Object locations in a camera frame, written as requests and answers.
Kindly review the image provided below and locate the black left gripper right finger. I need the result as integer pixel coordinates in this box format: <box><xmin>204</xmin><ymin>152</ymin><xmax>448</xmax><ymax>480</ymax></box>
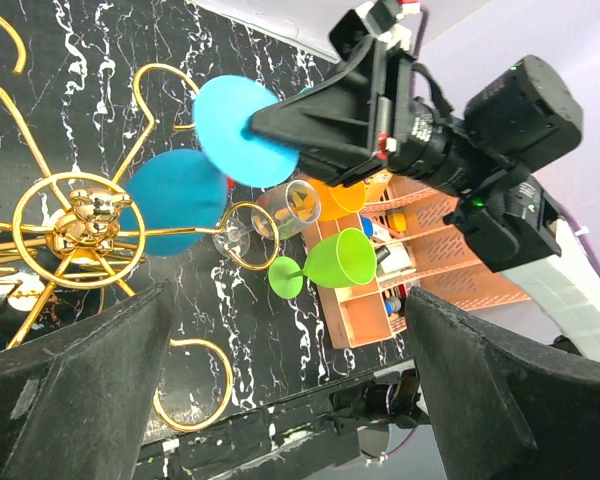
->
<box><xmin>405</xmin><ymin>288</ymin><xmax>600</xmax><ymax>479</ymax></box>

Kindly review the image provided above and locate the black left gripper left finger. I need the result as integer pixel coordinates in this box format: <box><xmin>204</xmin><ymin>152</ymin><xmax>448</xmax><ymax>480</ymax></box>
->
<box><xmin>0</xmin><ymin>282</ymin><xmax>174</xmax><ymax>479</ymax></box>

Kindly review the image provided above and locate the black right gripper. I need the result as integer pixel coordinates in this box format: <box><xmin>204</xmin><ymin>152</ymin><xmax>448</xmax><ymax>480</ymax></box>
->
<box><xmin>249</xmin><ymin>35</ymin><xmax>414</xmax><ymax>185</ymax></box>

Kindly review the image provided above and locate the yellow wine glass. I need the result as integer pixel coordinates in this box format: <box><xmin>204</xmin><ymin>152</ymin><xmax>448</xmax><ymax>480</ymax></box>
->
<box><xmin>308</xmin><ymin>178</ymin><xmax>366</xmax><ymax>222</ymax></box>

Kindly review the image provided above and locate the clear wine glass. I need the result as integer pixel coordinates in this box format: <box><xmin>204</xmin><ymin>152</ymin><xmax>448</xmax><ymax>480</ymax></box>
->
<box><xmin>213</xmin><ymin>179</ymin><xmax>321</xmax><ymax>257</ymax></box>

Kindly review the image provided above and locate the green wine glass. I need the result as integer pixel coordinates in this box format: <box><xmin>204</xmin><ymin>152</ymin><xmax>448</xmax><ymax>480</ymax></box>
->
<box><xmin>268</xmin><ymin>227</ymin><xmax>377</xmax><ymax>299</ymax></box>

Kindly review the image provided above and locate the blue wine glass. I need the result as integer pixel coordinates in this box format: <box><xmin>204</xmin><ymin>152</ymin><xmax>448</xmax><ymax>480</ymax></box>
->
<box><xmin>124</xmin><ymin>75</ymin><xmax>299</xmax><ymax>230</ymax></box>

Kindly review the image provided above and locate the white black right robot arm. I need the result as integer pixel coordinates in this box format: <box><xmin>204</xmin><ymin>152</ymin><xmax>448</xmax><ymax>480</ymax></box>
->
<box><xmin>248</xmin><ymin>36</ymin><xmax>600</xmax><ymax>362</ymax></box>

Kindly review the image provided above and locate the blue white small bottle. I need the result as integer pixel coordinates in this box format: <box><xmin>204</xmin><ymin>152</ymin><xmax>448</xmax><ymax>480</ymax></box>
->
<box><xmin>384</xmin><ymin>297</ymin><xmax>403</xmax><ymax>316</ymax></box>

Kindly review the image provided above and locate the red white small box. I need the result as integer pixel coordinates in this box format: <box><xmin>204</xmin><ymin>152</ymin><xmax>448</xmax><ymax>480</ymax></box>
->
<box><xmin>394</xmin><ymin>283</ymin><xmax>418</xmax><ymax>298</ymax></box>

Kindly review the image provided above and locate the pink plastic file organizer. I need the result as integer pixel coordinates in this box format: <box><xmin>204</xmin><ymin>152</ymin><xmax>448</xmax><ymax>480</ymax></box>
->
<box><xmin>303</xmin><ymin>171</ymin><xmax>528</xmax><ymax>349</ymax></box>

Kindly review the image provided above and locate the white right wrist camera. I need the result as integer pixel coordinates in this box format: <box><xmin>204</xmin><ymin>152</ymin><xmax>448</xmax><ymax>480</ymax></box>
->
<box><xmin>328</xmin><ymin>1</ymin><xmax>429</xmax><ymax>61</ymax></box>

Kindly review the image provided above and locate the gold wire glass rack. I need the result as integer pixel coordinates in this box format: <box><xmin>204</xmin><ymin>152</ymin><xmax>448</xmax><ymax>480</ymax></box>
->
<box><xmin>0</xmin><ymin>4</ymin><xmax>282</xmax><ymax>433</ymax></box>

